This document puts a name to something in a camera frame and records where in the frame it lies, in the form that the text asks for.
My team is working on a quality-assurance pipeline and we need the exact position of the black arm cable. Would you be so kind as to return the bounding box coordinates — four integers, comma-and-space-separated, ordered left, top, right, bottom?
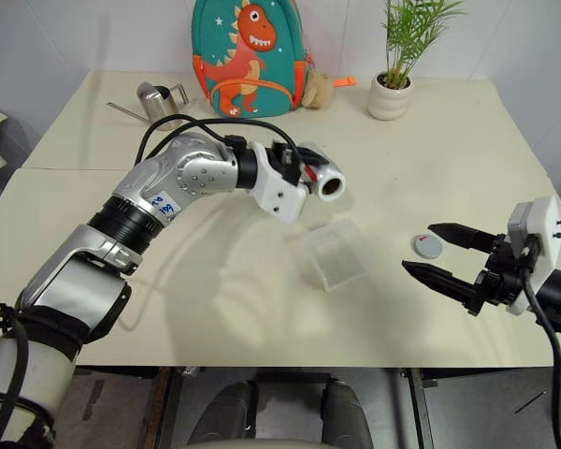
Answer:
135, 116, 298, 166
0, 302, 32, 443
518, 242, 561, 449

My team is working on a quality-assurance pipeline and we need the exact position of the dark rounded shape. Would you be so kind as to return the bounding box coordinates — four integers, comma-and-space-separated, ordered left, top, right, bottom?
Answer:
189, 381, 259, 449
320, 377, 374, 449

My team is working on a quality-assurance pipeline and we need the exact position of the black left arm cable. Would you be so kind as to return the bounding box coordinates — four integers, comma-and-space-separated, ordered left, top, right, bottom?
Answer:
0, 302, 32, 443
135, 116, 298, 166

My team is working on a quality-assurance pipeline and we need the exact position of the beige plush toy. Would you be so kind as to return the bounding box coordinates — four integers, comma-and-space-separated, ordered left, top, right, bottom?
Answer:
301, 69, 336, 109

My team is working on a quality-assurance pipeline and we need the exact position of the green leafy plant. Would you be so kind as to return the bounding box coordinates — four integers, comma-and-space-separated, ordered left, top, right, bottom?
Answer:
381, 0, 467, 90

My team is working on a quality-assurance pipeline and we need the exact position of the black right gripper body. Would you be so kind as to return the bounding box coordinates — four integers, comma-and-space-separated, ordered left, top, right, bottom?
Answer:
464, 232, 528, 318

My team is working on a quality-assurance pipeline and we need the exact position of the clear plastic box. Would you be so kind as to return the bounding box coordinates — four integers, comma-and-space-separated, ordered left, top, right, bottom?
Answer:
301, 217, 368, 294

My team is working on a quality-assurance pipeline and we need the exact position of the green dinosaur backpack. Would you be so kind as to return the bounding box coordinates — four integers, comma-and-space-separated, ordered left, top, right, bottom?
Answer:
190, 0, 359, 119

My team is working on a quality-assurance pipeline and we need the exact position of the silver metal cylinder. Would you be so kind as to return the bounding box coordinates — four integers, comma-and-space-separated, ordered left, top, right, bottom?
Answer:
300, 141, 348, 203

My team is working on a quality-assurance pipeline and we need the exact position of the thin black stick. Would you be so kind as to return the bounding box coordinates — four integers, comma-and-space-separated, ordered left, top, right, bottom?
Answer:
513, 390, 548, 415

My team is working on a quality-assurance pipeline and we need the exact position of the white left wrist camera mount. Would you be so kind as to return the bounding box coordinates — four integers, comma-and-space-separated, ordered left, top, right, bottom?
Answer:
250, 142, 309, 222

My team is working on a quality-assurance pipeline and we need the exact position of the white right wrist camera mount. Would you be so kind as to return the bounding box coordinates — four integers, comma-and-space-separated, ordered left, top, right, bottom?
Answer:
504, 195, 561, 315

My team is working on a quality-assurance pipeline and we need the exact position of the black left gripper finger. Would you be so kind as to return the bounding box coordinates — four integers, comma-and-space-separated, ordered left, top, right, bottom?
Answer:
296, 143, 329, 167

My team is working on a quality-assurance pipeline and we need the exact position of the white ribbed plant pot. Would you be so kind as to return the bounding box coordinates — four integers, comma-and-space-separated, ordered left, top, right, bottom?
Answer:
367, 72, 412, 122

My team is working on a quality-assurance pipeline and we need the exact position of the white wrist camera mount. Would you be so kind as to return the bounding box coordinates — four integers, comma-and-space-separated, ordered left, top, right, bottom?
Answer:
504, 195, 561, 315
250, 142, 309, 222

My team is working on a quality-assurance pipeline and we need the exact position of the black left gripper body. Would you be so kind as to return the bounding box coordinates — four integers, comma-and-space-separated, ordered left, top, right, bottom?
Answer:
266, 138, 306, 187

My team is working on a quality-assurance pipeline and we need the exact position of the small round grey-blue disc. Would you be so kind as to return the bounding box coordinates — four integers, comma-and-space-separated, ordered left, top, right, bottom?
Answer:
411, 232, 445, 259

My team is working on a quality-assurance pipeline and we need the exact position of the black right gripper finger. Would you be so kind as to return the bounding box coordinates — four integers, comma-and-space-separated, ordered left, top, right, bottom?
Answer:
426, 223, 497, 256
400, 260, 479, 310

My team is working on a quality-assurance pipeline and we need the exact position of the silver metal watering can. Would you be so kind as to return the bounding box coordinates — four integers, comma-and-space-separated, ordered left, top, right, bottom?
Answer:
106, 81, 192, 133

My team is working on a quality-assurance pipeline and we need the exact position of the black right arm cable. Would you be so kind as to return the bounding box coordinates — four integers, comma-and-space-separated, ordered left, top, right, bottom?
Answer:
518, 242, 561, 449

